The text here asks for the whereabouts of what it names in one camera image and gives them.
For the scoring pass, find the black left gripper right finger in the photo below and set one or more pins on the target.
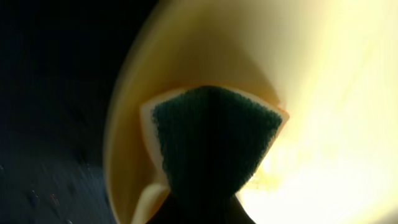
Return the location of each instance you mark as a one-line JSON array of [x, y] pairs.
[[236, 213]]

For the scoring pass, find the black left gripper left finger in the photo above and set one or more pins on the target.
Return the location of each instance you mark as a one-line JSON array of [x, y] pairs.
[[168, 213]]

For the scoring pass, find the green and yellow sponge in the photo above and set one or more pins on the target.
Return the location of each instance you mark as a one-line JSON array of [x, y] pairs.
[[206, 143]]

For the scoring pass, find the yellow plate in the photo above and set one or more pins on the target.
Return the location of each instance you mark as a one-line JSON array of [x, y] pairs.
[[331, 65]]

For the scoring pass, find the black round tray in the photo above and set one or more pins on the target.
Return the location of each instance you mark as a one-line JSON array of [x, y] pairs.
[[59, 64]]

